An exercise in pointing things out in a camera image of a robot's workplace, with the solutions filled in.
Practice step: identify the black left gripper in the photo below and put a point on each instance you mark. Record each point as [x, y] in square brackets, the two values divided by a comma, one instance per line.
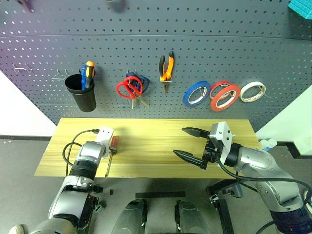
[112, 150]

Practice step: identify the black plastic cup holder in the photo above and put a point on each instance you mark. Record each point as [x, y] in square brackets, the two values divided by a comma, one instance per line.
[85, 102]

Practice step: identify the dark rounded robot leg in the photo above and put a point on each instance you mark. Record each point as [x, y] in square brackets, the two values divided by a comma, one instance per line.
[191, 217]
[130, 217]

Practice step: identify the thin red tape roll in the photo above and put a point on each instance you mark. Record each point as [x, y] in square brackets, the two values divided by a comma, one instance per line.
[219, 83]

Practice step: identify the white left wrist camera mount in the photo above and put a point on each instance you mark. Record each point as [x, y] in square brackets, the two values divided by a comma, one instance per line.
[104, 135]

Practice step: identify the wide red tape roll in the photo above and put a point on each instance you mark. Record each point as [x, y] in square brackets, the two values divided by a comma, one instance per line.
[213, 103]

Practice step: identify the orange black needle-nose pliers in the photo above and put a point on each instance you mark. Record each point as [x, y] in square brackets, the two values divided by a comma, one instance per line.
[167, 73]

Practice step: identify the grey box under table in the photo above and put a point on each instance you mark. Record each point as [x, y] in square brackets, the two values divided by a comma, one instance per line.
[235, 190]

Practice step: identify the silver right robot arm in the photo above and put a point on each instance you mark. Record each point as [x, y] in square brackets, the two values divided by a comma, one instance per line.
[263, 163]

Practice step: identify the clear plastic bottle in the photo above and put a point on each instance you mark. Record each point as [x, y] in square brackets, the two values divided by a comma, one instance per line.
[268, 143]

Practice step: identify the teal foam block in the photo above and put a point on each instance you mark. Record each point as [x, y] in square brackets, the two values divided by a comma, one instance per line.
[301, 8]

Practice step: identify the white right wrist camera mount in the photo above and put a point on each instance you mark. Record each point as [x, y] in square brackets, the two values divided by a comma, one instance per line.
[221, 136]

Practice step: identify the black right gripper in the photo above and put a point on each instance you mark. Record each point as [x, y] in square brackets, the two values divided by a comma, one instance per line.
[210, 153]

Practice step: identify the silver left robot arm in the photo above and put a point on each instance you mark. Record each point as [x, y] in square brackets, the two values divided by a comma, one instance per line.
[90, 152]

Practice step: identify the white tape roll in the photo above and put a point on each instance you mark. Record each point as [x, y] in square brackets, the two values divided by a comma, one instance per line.
[242, 95]

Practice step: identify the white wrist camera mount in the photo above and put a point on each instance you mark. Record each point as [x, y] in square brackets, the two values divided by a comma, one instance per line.
[221, 136]
[104, 135]

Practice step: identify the blue tape roll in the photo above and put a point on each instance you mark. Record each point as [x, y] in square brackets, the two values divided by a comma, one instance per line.
[186, 98]

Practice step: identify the black metal table leg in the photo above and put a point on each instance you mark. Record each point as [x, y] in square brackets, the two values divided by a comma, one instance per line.
[96, 212]
[223, 212]

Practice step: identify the dark grey perforated pegboard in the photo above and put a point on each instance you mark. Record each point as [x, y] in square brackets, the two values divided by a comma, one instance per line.
[170, 36]

